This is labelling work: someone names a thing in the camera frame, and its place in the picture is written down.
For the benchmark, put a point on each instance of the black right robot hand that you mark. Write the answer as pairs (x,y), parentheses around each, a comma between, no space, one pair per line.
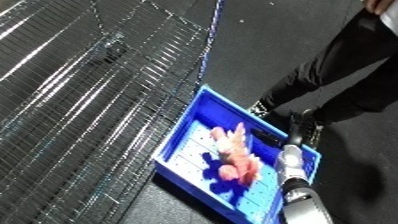
(298,130)

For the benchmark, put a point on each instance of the cream and pink plush toy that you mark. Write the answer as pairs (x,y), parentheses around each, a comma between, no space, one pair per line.
(237,156)

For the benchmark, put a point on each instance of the pale right robot arm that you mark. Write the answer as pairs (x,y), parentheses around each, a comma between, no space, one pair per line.
(296,186)

